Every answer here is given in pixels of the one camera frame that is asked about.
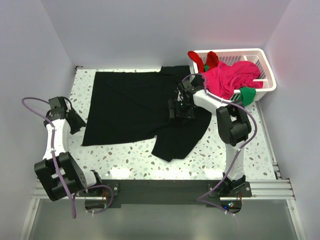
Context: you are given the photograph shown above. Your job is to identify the pink t-shirt in basket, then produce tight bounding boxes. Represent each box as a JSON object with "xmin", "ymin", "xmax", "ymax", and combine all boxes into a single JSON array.
[{"xmin": 201, "ymin": 60, "xmax": 264, "ymax": 102}]

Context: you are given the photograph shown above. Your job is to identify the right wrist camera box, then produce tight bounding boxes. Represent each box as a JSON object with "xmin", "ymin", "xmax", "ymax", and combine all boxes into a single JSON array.
[{"xmin": 177, "ymin": 79, "xmax": 197, "ymax": 97}]

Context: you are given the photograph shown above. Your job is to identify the white plastic laundry basket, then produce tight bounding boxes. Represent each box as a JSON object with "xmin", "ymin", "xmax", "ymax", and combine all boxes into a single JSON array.
[{"xmin": 187, "ymin": 48, "xmax": 277, "ymax": 106}]

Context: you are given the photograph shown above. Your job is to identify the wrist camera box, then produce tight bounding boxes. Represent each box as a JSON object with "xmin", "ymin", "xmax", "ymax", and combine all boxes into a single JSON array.
[
  {"xmin": 48, "ymin": 96, "xmax": 72, "ymax": 117},
  {"xmin": 177, "ymin": 79, "xmax": 197, "ymax": 97}
]

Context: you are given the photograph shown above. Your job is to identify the black t-shirt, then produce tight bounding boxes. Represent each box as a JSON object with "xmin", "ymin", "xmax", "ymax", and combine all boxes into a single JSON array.
[{"xmin": 82, "ymin": 65, "xmax": 212, "ymax": 162}]

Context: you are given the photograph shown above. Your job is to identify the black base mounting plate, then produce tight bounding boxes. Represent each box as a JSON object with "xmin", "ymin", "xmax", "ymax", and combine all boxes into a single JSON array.
[{"xmin": 74, "ymin": 178, "xmax": 252, "ymax": 209}]

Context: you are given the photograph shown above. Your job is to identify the green garment in basket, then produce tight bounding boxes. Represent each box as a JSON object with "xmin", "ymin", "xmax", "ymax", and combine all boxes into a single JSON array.
[{"xmin": 202, "ymin": 63, "xmax": 257, "ymax": 107}]

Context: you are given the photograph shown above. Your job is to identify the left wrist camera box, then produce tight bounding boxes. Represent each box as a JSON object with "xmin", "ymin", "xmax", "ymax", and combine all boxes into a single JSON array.
[{"xmin": 48, "ymin": 96, "xmax": 72, "ymax": 117}]

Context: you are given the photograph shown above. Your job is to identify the red garment in basket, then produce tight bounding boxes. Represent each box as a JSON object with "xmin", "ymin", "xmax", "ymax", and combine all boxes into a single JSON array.
[{"xmin": 187, "ymin": 50, "xmax": 220, "ymax": 73}]

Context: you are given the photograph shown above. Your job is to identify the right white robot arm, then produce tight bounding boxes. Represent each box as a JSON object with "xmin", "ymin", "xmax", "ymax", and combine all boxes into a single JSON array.
[{"xmin": 168, "ymin": 89, "xmax": 252, "ymax": 197}]

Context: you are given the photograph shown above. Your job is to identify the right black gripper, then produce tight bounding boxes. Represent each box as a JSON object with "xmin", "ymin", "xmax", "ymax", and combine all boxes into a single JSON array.
[{"xmin": 168, "ymin": 99, "xmax": 195, "ymax": 124}]

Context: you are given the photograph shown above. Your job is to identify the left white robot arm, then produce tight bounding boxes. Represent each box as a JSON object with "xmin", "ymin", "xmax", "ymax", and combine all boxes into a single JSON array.
[{"xmin": 34, "ymin": 109, "xmax": 104, "ymax": 201}]

